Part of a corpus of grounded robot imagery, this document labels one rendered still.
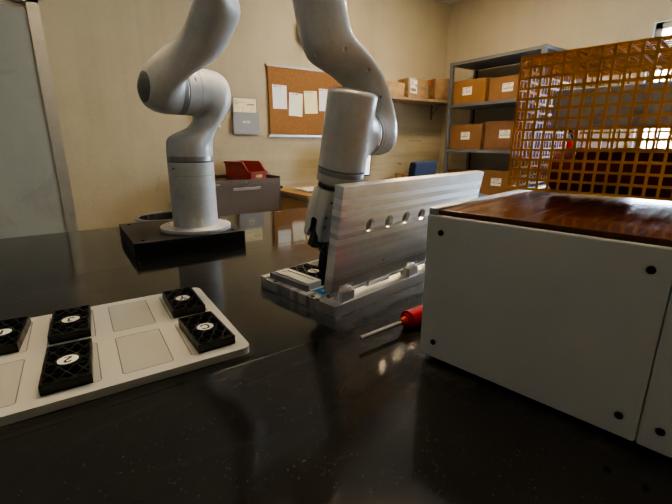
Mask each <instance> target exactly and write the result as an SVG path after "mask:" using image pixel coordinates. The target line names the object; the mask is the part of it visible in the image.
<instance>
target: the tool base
mask: <svg viewBox="0 0 672 504"><path fill-rule="evenodd" d="M424 263H425V261H422V262H419V263H417V264H416V263H411V264H407V266H406V267H405V268H403V269H400V270H397V271H394V272H392V273H390V274H389V275H390V276H389V278H388V279H386V280H383V281H381V282H378V283H375V284H373V285H370V286H367V287H366V286H364V285H367V282H364V283H361V284H359V285H356V286H351V285H350V286H345V287H342V288H339V292H336V293H334V294H329V293H327V294H324V295H319V294H316V293H314V292H311V291H308V292H305V291H303V290H300V289H298V288H295V287H292V286H290V285H287V284H285V283H282V282H280V281H278V282H273V281H277V280H275V279H272V278H270V273H269V274H265V275H261V287H263V288H266V289H268V290H270V291H273V292H275V293H277V294H280V295H282V296H284V297H286V298H289V299H291V300H293V301H296V302H298V303H300V304H303V305H305V306H307V307H310V308H312V309H314V310H317V311H319V312H321V313H324V314H326V315H328V316H330V317H333V318H335V319H336V318H338V317H340V316H343V315H345V314H348V313H350V312H352V311H355V310H357V309H359V308H362V307H364V306H366V305H369V304H371V303H373V302H376V301H378V300H380V299H383V298H385V297H388V296H390V295H392V294H395V293H397V292H399V291H402V290H404V289H406V288H409V287H411V286H413V285H416V284H418V283H421V282H423V281H424V275H425V264H424ZM311 295H314V296H315V297H310V296H311Z"/></svg>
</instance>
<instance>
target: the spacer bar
mask: <svg viewBox="0 0 672 504"><path fill-rule="evenodd" d="M275 273H278V274H280V275H283V276H286V277H288V278H291V279H294V280H296V281H299V282H302V283H304V284H307V285H309V290H311V289H314V288H317V287H320V286H321V280H320V279H318V278H315V277H312V276H309V275H306V274H303V273H300V272H297V271H295V270H292V269H289V268H287V269H283V270H279V271H275Z"/></svg>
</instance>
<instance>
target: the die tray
mask: <svg viewBox="0 0 672 504"><path fill-rule="evenodd" d="M193 290H194V291H195V292H196V293H197V295H198V296H199V297H200V299H201V300H202V301H203V302H204V304H205V307H206V311H205V312H208V311H212V312H213V313H214V314H215V315H216V316H217V317H218V318H219V319H220V320H221V321H222V323H223V324H224V325H225V326H226V327H227V328H228V329H229V330H230V331H231V332H232V333H233V334H234V335H235V343H233V344H230V345H226V346H223V347H220V348H216V349H213V350H210V351H206V352H203V353H198V351H197V350H196V349H195V347H194V346H193V345H192V343H191V342H190V341H189V339H188V338H187V336H186V335H185V334H184V332H183V331H182V330H181V328H180V327H179V324H178V318H183V317H187V316H191V315H195V314H191V315H186V316H182V317H177V318H173V316H172V314H171V312H170V310H169V309H168V307H167V305H166V303H165V301H164V299H163V296H162V294H156V295H151V296H145V297H140V298H135V299H129V300H124V301H119V302H113V303H108V304H102V305H97V306H92V307H91V311H92V313H91V336H89V337H84V338H79V339H74V340H69V341H64V342H60V343H55V344H50V345H49V343H48V338H47V336H48V331H49V327H50V323H51V318H52V314H49V315H43V316H38V317H33V318H31V325H30V327H29V330H28V332H27V334H26V336H25V339H24V341H23V343H22V346H21V348H20V350H19V352H14V353H9V354H4V355H0V427H1V426H5V425H8V424H11V423H15V422H18V421H22V420H25V419H28V418H32V417H35V416H39V415H42V414H45V413H49V412H52V411H56V410H59V409H63V408H66V407H69V406H73V405H76V404H80V403H83V402H86V401H90V400H93V399H97V398H100V397H103V396H107V395H110V394H114V393H117V392H121V391H124V390H127V389H131V388H134V387H138V386H141V385H144V384H148V383H151V382H155V381H158V380H162V379H165V378H168V377H172V376H175V375H179V374H182V373H185V372H189V371H192V370H196V369H199V368H202V367H206V366H209V365H213V364H216V363H220V362H223V361H226V360H230V359H233V358H237V357H240V356H243V355H246V354H247V353H248V352H249V343H248V342H247V341H246V340H245V338H244V337H243V336H242V335H241V334H240V333H239V332H238V331H237V329H236V328H235V327H234V326H233V325H232V324H231V323H230V322H229V320H228V319H227V318H226V317H225V316H224V315H223V314H222V313H221V311H220V310H219V309H218V308H217V307H216V306H215V305H214V304H213V302H212V301H211V300H210V299H209V298H208V297H207V296H206V295H205V293H204V292H203V291H202V290H201V289H200V288H193ZM88 338H92V342H93V383H89V384H86V385H82V386H78V387H74V388H70V389H66V390H62V391H58V392H54V393H51V394H47V395H43V396H40V393H39V389H38V384H39V380H40V375H41V371H42V366H43V362H44V357H45V352H46V348H47V347H50V346H55V345H59V344H64V343H69V342H74V341H79V340H83V339H88Z"/></svg>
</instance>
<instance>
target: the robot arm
mask: <svg viewBox="0 0 672 504"><path fill-rule="evenodd" d="M292 4H293V9H294V13H295V17H296V22H297V26H298V31H299V35H300V40H301V44H302V48H303V51H304V53H305V55H306V57H307V59H308V60H309V61H310V62H311V63H312V64H313V65H314V66H316V67H317V68H319V69H321V70H323V71H324V72H326V73H327V74H329V75H330V76H331V77H333V78H334V79H335V80H336V81H337V82H338V83H339V84H340V85H341V86H342V87H331V88H329V89H328V92H327V100H326V108H325V115H324V123H323V131H322V139H321V146H320V154H319V162H318V170H317V180H318V181H319V182H318V185H315V186H314V189H313V192H312V195H311V198H310V201H309V205H308V210H307V215H306V221H305V227H304V233H305V234H306V235H310V237H309V240H308V245H309V246H310V247H312V248H318V250H320V255H319V262H318V267H321V268H324V269H326V264H327V255H328V246H329V237H330V228H331V219H332V210H333V201H334V192H335V184H343V183H353V182H363V179H364V173H365V167H366V162H367V158H368V156H370V155H381V154H385V153H387V152H389V151H390V150H391V149H392V148H393V147H394V146H395V143H396V140H397V121H396V115H395V110H394V106H393V101H392V97H391V93H390V90H389V87H388V84H387V81H386V79H385V77H384V75H383V73H382V71H381V69H380V68H379V66H378V64H377V63H376V62H375V60H374V59H373V58H372V56H371V55H370V54H369V53H368V52H367V50H366V49H365V48H364V47H363V46H362V45H361V44H360V43H359V42H358V40H357V39H356V38H355V36H354V34H353V32H352V29H351V24H350V19H349V14H348V9H347V4H346V0H292ZM240 13H241V11H240V4H239V1H238V0H193V2H192V4H191V7H190V10H189V13H188V16H187V19H186V21H185V24H184V26H183V28H182V29H181V31H180V32H179V33H178V34H177V35H176V36H175V37H174V38H173V39H172V40H171V41H170V42H168V43H167V44H166V45H165V46H163V47H162V48H161V49H160V50H158V51H157V52H156V53H155V54H154V55H153V56H152V57H151V58H150V59H149V60H148V61H147V62H146V63H145V64H144V66H143V67H142V69H141V71H140V73H139V76H138V80H137V90H138V94H139V97H140V99H141V101H142V102H143V104H144V105H145V106H146V107H147V108H149V109H151V110H152V111H154V112H158V113H162V114H171V115H189V116H193V118H192V122H191V123H190V125H189V126H188V127H187V128H185V129H183V130H181V131H178V132H176V133H174V134H172V135H170V136H169V137H168V138H167V140H166V157H167V167H168V177H169V187H170V196H171V206H172V215H173V221H172V222H168V223H165V224H163V225H161V226H160V231H161V232H162V233H165V234H170V235H204V234H212V233H217V232H222V231H225V230H227V229H229V228H230V227H231V223H230V222H229V221H227V220H223V219H218V213H217V200H216V186H215V172H214V158H213V139H214V135H215V132H216V130H217V128H218V126H219V125H220V123H221V122H222V120H223V119H224V117H225V116H226V114H227V113H228V111H229V108H230V106H231V91H230V87H229V85H228V82H227V81H226V79H225V78H224V77H223V76H222V75H220V74H219V73H217V72H215V71H212V70H208V69H203V68H204V67H206V66H208V65H210V64H211V63H213V62H214V61H215V60H217V59H218V58H219V57H220V56H221V55H222V53H223V52H224V51H225V49H226V48H227V46H228V44H229V42H230V41H231V38H232V36H233V34H234V32H235V30H236V28H237V26H238V23H239V20H240ZM324 242H325V243H326V244H325V243H324Z"/></svg>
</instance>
